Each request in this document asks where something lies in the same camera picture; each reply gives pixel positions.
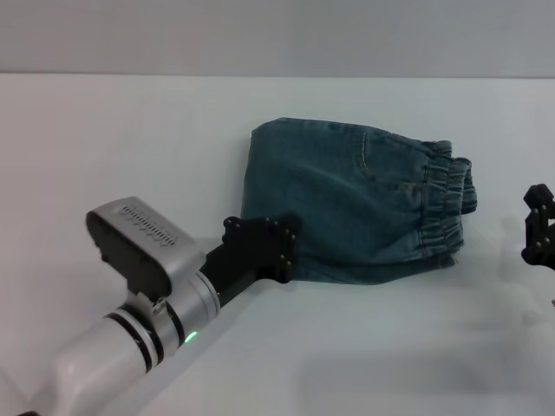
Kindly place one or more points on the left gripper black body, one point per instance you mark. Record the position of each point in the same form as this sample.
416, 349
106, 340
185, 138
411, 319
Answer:
251, 255

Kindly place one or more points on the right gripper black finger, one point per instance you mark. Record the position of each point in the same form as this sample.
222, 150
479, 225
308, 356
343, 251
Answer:
539, 253
539, 197

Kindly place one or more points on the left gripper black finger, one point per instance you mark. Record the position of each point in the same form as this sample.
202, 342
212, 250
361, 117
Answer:
291, 227

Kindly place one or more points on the blue denim shorts with embroidery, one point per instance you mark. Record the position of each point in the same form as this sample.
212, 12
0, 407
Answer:
347, 208

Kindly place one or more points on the silver left camera mount bracket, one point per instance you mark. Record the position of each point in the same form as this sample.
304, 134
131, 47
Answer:
158, 305

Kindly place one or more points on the left wrist camera black silver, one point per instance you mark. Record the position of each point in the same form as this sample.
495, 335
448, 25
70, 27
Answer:
139, 242

